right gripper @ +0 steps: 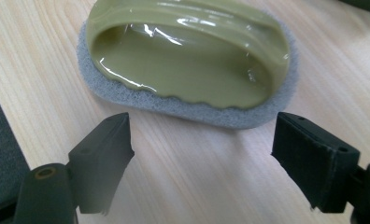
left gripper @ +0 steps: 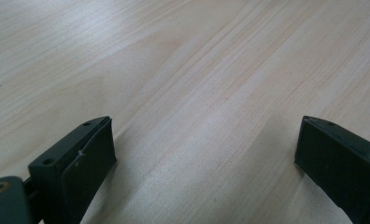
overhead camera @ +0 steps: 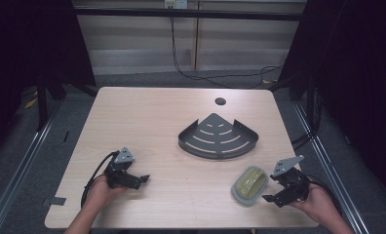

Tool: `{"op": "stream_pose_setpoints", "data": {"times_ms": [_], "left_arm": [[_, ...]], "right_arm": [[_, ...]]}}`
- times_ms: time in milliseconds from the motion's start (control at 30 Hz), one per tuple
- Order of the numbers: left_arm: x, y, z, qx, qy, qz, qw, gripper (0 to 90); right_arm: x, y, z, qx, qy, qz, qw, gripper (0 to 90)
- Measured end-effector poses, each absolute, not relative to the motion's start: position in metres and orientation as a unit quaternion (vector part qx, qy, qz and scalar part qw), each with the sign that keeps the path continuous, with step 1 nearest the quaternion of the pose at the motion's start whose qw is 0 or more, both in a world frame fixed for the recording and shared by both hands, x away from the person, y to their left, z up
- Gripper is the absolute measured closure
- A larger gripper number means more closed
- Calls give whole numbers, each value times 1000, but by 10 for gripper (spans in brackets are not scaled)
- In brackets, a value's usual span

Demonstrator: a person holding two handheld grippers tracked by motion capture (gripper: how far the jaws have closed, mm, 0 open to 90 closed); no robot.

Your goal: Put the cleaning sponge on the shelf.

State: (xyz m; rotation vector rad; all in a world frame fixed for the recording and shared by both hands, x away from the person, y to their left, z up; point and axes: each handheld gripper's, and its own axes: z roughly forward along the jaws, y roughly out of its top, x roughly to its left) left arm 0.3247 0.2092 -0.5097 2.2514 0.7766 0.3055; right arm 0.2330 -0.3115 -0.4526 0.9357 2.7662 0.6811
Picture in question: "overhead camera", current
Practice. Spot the dark grey corner shelf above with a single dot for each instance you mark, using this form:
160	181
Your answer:
217	139

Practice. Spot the white wall socket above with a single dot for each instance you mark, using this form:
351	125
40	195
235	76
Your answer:
175	3

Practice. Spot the grey tape strip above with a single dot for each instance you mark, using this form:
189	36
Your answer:
56	201

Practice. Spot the dark table grommet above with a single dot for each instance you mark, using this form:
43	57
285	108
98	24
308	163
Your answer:
220	101

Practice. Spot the black horizontal frame bar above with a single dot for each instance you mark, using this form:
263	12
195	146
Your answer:
187	13

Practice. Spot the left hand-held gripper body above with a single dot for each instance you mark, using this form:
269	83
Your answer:
118	172

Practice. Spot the yellow-green soap bar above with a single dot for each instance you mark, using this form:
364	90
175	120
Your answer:
251	183

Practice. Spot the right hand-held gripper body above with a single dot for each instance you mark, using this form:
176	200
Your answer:
291	183

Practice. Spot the person's right hand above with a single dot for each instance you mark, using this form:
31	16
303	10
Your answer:
314	203

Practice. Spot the person's left hand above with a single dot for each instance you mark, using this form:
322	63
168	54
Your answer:
101	193

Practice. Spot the metal floor rail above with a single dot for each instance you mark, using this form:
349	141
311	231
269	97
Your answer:
15	178
330	175

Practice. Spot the yellow floor tape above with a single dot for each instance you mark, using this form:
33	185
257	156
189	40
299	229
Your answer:
30	103

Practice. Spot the dark curtain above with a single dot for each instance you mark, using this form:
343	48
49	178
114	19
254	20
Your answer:
28	48
356	81

